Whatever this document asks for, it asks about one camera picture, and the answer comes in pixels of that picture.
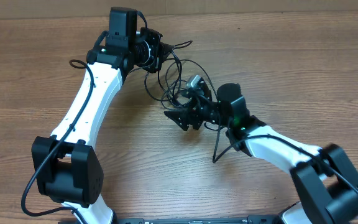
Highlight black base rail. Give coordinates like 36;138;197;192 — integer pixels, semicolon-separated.
112;215;285;224

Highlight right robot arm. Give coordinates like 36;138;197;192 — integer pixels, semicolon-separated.
164;77;358;223

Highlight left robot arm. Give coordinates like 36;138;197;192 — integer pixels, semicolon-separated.
21;7;162;223

